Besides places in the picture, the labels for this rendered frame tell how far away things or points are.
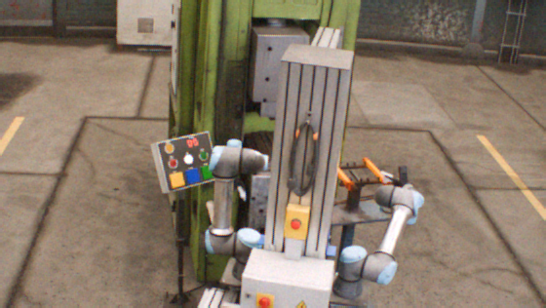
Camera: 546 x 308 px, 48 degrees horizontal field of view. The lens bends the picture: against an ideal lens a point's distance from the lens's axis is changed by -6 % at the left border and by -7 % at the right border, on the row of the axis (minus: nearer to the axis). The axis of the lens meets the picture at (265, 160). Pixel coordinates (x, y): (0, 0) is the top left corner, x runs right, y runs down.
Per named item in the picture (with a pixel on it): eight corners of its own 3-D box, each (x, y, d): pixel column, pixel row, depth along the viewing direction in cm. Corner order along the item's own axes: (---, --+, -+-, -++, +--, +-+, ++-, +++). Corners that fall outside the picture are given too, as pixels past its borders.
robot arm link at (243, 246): (259, 264, 310) (261, 241, 304) (231, 262, 310) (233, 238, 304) (261, 250, 321) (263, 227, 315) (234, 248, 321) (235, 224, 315)
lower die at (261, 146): (288, 171, 401) (289, 158, 397) (255, 172, 397) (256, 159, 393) (272, 141, 438) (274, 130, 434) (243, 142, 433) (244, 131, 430)
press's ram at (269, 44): (317, 101, 384) (324, 36, 367) (253, 101, 376) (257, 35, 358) (298, 78, 421) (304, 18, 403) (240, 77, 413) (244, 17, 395)
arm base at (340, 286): (361, 300, 306) (364, 285, 301) (330, 296, 308) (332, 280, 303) (363, 283, 319) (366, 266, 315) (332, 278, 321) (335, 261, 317)
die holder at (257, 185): (305, 237, 419) (313, 174, 399) (247, 240, 410) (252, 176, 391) (285, 194, 468) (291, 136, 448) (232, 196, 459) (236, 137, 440)
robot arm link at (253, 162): (267, 150, 292) (268, 151, 341) (243, 147, 293) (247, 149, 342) (265, 175, 293) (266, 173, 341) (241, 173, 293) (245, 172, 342)
